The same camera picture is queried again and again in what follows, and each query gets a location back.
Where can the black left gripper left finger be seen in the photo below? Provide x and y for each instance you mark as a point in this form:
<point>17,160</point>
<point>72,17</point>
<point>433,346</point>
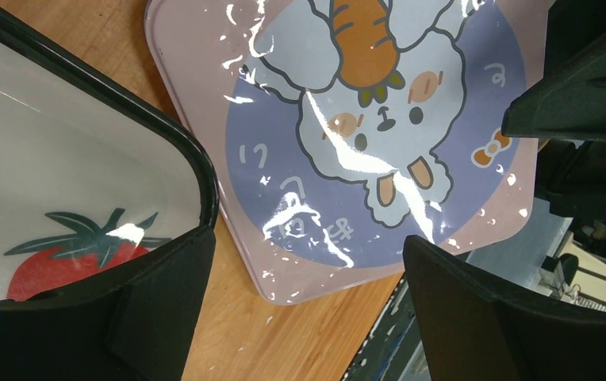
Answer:
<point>135,321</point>

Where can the strawberry print tray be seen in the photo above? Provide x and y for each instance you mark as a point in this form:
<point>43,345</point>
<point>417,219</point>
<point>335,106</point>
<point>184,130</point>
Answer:
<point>90,176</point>

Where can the silver tin lid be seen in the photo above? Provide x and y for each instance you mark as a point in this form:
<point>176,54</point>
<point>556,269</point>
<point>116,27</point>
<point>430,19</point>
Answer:
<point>339,128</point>

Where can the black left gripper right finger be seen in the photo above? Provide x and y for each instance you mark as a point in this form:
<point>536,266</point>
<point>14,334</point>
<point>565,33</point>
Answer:
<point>477,326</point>

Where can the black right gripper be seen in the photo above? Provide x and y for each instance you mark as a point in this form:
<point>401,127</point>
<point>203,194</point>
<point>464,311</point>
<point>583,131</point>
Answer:
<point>570,104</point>

